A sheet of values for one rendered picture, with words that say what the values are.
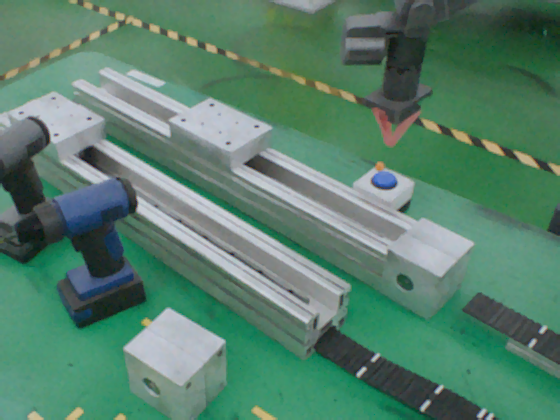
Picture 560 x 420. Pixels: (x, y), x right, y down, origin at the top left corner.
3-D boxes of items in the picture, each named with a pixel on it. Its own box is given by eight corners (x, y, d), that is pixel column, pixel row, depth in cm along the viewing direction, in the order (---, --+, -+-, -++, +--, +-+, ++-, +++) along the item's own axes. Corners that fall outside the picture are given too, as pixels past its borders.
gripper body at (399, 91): (361, 107, 106) (367, 65, 101) (398, 85, 111) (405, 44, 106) (395, 122, 103) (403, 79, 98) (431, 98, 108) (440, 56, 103)
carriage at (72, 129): (108, 149, 127) (104, 119, 123) (62, 174, 122) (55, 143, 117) (60, 120, 136) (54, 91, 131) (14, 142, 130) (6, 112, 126)
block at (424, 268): (468, 279, 107) (482, 235, 101) (428, 321, 100) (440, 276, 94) (420, 253, 112) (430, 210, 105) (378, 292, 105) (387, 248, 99)
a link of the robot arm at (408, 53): (434, 32, 96) (426, 16, 100) (386, 32, 96) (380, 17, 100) (425, 75, 100) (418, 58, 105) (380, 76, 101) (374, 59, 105)
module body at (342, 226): (412, 261, 110) (421, 222, 105) (378, 292, 105) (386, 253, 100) (113, 100, 153) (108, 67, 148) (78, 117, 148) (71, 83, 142)
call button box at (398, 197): (410, 208, 121) (416, 180, 117) (380, 233, 116) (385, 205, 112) (373, 190, 125) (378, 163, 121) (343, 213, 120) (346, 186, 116)
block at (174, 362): (237, 373, 94) (236, 329, 87) (185, 429, 87) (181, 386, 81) (183, 341, 98) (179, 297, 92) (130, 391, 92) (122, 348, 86)
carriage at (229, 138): (271, 158, 124) (272, 127, 119) (230, 183, 118) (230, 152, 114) (211, 127, 133) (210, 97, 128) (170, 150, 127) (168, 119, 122)
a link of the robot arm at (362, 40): (437, 2, 90) (425, -25, 97) (353, 2, 91) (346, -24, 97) (421, 78, 99) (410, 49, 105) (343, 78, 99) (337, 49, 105)
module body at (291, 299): (344, 323, 100) (350, 283, 95) (303, 361, 95) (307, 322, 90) (44, 133, 143) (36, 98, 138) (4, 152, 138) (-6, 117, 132)
